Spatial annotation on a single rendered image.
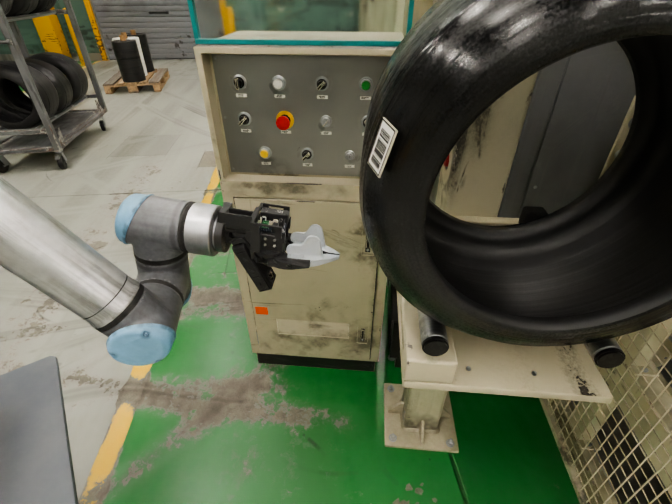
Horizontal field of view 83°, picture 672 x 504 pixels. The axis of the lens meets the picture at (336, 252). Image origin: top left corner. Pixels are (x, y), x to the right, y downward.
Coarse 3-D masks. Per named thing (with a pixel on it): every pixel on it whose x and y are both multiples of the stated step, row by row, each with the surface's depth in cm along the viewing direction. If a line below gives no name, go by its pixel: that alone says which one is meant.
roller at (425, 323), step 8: (424, 320) 67; (432, 320) 66; (424, 328) 65; (432, 328) 64; (440, 328) 64; (424, 336) 64; (432, 336) 63; (440, 336) 63; (424, 344) 64; (432, 344) 63; (440, 344) 63; (448, 344) 63; (424, 352) 65; (432, 352) 64; (440, 352) 64
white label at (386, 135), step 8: (384, 120) 45; (384, 128) 45; (392, 128) 43; (376, 136) 46; (384, 136) 45; (392, 136) 43; (376, 144) 46; (384, 144) 45; (392, 144) 43; (376, 152) 46; (384, 152) 44; (368, 160) 48; (376, 160) 46; (384, 160) 44; (376, 168) 46
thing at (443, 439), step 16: (384, 384) 160; (400, 384) 160; (384, 400) 154; (400, 400) 154; (448, 400) 154; (384, 416) 149; (400, 416) 149; (400, 432) 143; (416, 432) 143; (432, 432) 143; (448, 432) 143; (416, 448) 139; (432, 448) 138; (448, 448) 138
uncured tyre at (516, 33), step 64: (448, 0) 47; (512, 0) 37; (576, 0) 34; (640, 0) 34; (448, 64) 39; (512, 64) 38; (640, 64) 60; (448, 128) 42; (640, 128) 65; (384, 192) 48; (640, 192) 69; (384, 256) 55; (448, 256) 80; (512, 256) 80; (576, 256) 75; (640, 256) 66; (448, 320) 59; (512, 320) 58; (576, 320) 57; (640, 320) 55
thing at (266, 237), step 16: (224, 208) 63; (256, 208) 65; (272, 208) 66; (288, 208) 66; (224, 224) 63; (240, 224) 63; (256, 224) 61; (272, 224) 62; (288, 224) 67; (224, 240) 65; (240, 240) 65; (256, 240) 63; (272, 240) 64; (256, 256) 65; (272, 256) 64
